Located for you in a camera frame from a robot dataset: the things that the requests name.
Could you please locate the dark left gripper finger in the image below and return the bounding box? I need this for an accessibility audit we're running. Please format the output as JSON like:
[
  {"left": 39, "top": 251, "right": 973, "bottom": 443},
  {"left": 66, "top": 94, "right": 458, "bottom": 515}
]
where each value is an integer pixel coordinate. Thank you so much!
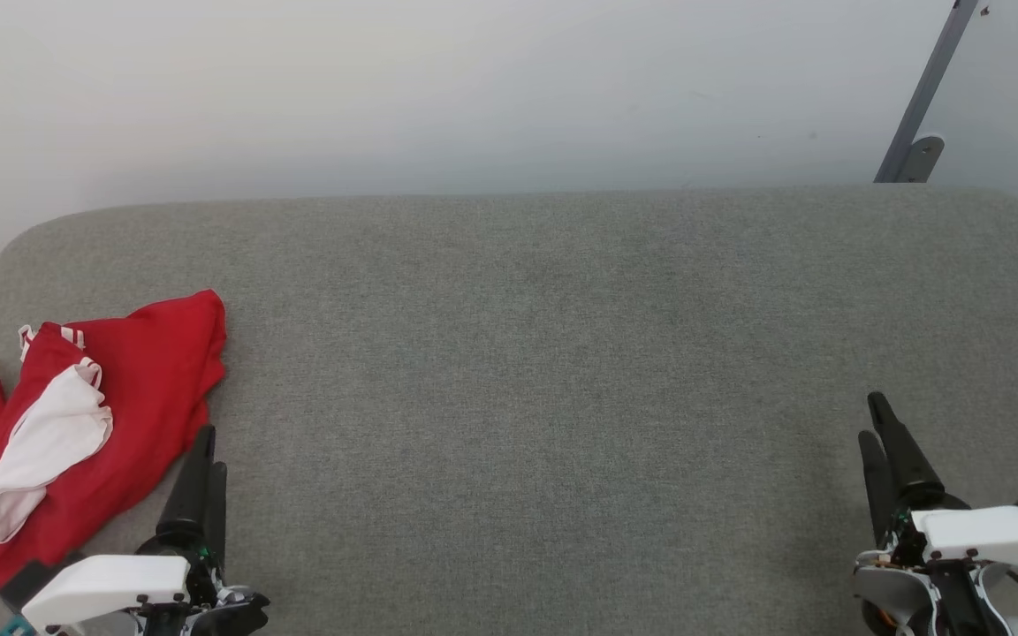
[
  {"left": 156, "top": 424, "right": 217, "bottom": 541},
  {"left": 205, "top": 461, "right": 229, "bottom": 571}
]

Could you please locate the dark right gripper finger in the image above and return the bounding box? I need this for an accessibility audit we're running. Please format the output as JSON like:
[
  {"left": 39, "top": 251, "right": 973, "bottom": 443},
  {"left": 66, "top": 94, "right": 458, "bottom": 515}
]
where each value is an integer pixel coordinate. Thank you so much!
[
  {"left": 858, "top": 430, "right": 897, "bottom": 550},
  {"left": 867, "top": 391, "right": 948, "bottom": 518}
]

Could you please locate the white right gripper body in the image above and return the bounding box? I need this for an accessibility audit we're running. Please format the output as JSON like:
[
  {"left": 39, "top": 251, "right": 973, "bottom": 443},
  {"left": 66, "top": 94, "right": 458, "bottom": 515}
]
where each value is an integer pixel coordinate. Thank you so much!
[{"left": 854, "top": 503, "right": 1018, "bottom": 636}]

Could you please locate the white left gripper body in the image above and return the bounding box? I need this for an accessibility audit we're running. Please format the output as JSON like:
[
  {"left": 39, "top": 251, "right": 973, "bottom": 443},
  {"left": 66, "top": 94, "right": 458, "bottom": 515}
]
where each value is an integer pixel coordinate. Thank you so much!
[{"left": 21, "top": 528, "right": 270, "bottom": 636}]

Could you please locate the red white basketball jersey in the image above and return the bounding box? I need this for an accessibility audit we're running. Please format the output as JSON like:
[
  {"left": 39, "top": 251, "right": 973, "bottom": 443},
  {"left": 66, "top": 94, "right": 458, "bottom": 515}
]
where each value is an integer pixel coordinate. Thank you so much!
[{"left": 0, "top": 290, "right": 228, "bottom": 592}]

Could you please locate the grey fabric sofa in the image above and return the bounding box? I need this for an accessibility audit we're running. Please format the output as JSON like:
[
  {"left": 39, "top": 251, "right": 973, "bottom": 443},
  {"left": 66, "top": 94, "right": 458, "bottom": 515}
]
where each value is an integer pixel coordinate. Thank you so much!
[{"left": 0, "top": 183, "right": 1018, "bottom": 636}]

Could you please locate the grey metal post bracket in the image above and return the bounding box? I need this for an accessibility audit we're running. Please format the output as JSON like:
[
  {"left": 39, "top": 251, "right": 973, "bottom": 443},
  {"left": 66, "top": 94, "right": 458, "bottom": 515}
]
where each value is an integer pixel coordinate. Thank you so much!
[{"left": 896, "top": 135, "right": 946, "bottom": 184}]

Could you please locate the grey metal post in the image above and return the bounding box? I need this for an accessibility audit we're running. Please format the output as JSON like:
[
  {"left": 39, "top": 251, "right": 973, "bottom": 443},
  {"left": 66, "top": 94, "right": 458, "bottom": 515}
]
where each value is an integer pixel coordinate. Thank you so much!
[{"left": 874, "top": 0, "right": 980, "bottom": 184}]

